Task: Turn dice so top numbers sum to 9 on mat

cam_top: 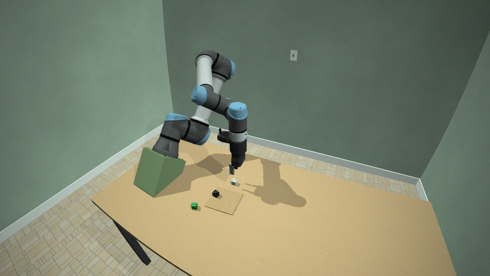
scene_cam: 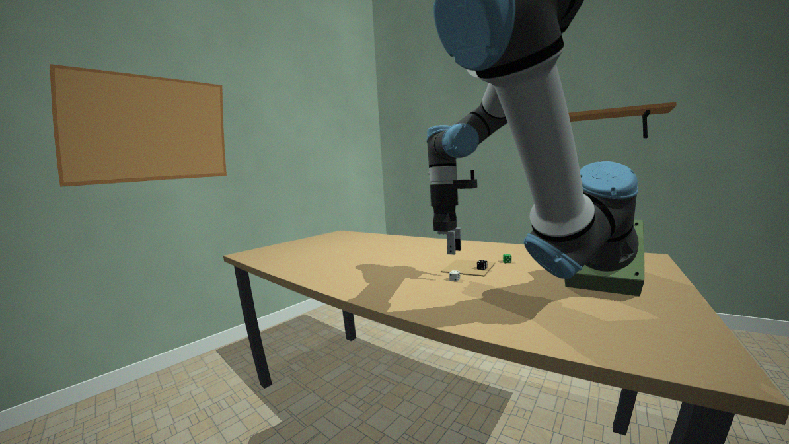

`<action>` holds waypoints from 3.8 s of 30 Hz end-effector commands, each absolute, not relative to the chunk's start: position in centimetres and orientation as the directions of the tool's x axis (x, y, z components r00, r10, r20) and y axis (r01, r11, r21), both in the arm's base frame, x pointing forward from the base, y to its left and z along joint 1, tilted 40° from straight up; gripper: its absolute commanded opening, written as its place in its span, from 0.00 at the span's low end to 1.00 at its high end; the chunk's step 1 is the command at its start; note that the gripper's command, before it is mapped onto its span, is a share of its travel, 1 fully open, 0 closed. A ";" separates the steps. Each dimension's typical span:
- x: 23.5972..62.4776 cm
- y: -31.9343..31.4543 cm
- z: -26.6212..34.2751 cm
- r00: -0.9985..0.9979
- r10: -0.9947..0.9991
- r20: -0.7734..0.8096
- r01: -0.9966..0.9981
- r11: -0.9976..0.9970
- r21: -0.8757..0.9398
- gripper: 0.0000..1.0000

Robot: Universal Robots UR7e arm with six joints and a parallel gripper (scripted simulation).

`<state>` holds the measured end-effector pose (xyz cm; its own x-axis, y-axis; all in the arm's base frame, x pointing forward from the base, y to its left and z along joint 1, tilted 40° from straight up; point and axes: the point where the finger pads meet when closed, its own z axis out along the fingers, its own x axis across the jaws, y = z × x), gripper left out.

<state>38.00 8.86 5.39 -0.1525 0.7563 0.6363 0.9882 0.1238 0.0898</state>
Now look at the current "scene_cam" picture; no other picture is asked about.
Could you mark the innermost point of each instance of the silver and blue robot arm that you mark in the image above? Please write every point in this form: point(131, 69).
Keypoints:
point(580, 216)

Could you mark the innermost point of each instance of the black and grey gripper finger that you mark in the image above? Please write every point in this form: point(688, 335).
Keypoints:
point(457, 238)
point(450, 241)

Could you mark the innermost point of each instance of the tan square mat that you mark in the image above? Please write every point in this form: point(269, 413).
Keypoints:
point(467, 267)

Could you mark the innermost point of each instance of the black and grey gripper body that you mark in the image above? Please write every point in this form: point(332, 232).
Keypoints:
point(444, 195)

